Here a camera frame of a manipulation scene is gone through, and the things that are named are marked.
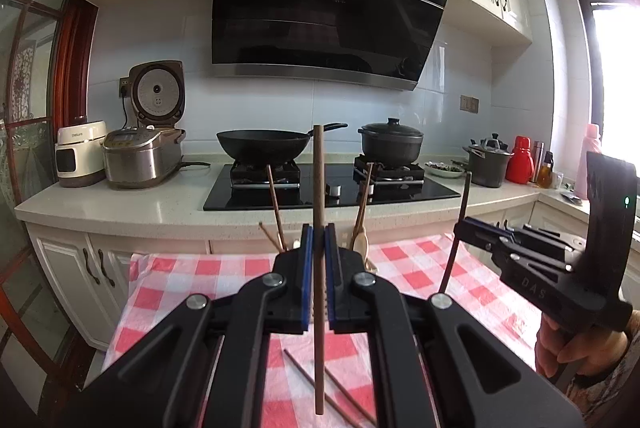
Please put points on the person's right hand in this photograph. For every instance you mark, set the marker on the person's right hand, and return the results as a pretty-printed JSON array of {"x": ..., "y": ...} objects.
[{"x": 600, "y": 350}]

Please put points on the wall socket with plug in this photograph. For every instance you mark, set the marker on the wall socket with plug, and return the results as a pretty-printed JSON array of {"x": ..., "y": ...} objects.
[{"x": 125, "y": 88}]

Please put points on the steel thermos bottle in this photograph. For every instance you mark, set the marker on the steel thermos bottle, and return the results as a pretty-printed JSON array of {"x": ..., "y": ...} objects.
[{"x": 537, "y": 160}]

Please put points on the black glass gas stove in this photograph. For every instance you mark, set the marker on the black glass gas stove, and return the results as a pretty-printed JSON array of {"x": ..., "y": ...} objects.
[{"x": 240, "y": 198}]

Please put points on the red thermos jug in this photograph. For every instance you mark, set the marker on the red thermos jug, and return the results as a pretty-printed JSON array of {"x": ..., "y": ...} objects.
[{"x": 519, "y": 163}]

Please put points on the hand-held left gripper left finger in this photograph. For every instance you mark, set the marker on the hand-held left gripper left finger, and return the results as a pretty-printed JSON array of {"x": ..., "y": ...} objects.
[{"x": 306, "y": 278}]

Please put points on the red white checkered tablecloth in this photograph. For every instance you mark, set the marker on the red white checkered tablecloth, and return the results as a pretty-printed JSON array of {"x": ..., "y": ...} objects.
[{"x": 165, "y": 288}]

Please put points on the brass wall switch plate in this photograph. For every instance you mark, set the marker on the brass wall switch plate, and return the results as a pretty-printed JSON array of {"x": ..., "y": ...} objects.
[{"x": 469, "y": 103}]

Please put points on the steel rice cooker open lid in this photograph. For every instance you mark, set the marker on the steel rice cooker open lid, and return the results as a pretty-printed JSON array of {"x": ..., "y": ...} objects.
[{"x": 140, "y": 153}]

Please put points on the wooden framed glass door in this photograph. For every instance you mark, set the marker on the wooden framed glass door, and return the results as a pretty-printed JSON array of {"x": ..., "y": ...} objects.
[{"x": 30, "y": 158}]

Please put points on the white plate with food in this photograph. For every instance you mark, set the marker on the white plate with food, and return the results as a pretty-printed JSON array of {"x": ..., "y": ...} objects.
[{"x": 445, "y": 169}]

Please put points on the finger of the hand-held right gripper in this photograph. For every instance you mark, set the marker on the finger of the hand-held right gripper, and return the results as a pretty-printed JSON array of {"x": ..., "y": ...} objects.
[
  {"x": 480, "y": 235},
  {"x": 540, "y": 240}
]

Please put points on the person's right forearm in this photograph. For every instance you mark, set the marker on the person's right forearm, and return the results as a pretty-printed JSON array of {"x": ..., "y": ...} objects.
[{"x": 610, "y": 400}]

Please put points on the black wok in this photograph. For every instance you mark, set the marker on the black wok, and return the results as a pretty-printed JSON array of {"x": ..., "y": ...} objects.
[{"x": 260, "y": 145}]

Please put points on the brown wooden chopstick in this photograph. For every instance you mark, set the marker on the brown wooden chopstick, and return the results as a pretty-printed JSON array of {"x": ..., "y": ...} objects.
[
  {"x": 350, "y": 397},
  {"x": 300, "y": 369},
  {"x": 366, "y": 188},
  {"x": 462, "y": 203},
  {"x": 319, "y": 178},
  {"x": 274, "y": 198},
  {"x": 267, "y": 233}
]

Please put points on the grey lidded stockpot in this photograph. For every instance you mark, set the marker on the grey lidded stockpot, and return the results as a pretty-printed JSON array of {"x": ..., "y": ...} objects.
[{"x": 487, "y": 165}]

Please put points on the black lidded cooking pot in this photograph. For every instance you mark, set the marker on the black lidded cooking pot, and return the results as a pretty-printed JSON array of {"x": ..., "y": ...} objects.
[{"x": 392, "y": 143}]

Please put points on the dark framed window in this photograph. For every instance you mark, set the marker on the dark framed window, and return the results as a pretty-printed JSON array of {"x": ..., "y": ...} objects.
[{"x": 615, "y": 83}]

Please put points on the pink bottle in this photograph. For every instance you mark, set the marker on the pink bottle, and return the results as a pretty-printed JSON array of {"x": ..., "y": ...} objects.
[{"x": 587, "y": 163}]

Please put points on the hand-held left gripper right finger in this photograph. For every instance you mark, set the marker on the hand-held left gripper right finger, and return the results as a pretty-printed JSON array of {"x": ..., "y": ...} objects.
[{"x": 330, "y": 278}]

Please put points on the white small cooker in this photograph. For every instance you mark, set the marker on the white small cooker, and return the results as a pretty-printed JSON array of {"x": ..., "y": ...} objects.
[{"x": 80, "y": 153}]

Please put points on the black range hood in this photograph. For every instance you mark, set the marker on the black range hood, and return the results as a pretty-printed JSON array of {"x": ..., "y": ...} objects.
[{"x": 325, "y": 8}]

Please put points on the cooking oil bottle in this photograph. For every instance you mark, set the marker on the cooking oil bottle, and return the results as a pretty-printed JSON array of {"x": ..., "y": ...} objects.
[{"x": 546, "y": 173}]

